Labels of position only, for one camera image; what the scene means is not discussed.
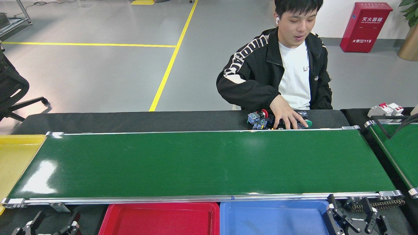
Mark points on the green conveyor belt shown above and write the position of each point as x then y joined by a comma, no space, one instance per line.
401,153
196,163

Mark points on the person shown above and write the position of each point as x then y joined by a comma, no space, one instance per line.
294,71

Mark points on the person's right forearm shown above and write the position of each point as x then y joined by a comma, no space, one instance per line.
241,91

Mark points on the gold plant pot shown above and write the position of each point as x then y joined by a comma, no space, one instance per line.
409,45

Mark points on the green leafy plant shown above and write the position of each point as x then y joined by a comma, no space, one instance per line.
412,11

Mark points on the yellow plastic tray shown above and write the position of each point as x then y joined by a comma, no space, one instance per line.
16,163

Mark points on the red plastic tray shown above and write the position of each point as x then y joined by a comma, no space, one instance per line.
156,218

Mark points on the grey chair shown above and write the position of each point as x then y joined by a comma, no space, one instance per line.
236,107

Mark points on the blue plastic tray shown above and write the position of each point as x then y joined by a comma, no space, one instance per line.
271,218

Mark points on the metal rack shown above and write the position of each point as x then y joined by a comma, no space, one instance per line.
9,23

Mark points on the person's right hand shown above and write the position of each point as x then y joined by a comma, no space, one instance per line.
284,111

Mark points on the red push button switch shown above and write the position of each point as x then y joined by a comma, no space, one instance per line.
254,118

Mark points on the red fire extinguisher box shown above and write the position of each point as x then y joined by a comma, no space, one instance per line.
362,29

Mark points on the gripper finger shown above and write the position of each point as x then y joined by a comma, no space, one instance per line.
333,222
374,225
74,227
32,223

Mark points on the black office chair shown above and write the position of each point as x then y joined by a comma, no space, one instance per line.
13,88

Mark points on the beige round post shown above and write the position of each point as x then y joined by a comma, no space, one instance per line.
415,111

